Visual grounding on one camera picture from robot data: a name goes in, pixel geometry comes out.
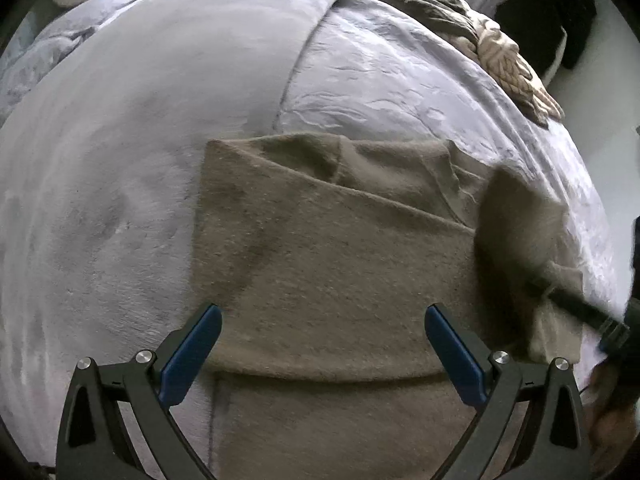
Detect taupe knit sweater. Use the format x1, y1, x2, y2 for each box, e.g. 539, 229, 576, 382
191, 134, 582, 479

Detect dark hanging clothes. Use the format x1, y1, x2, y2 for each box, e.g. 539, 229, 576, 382
495, 0, 597, 84

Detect beige knitted clothes pile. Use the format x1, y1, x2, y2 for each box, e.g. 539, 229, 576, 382
378, 0, 564, 127

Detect lavender bed blanket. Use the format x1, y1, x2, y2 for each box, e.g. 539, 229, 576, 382
1, 0, 615, 477

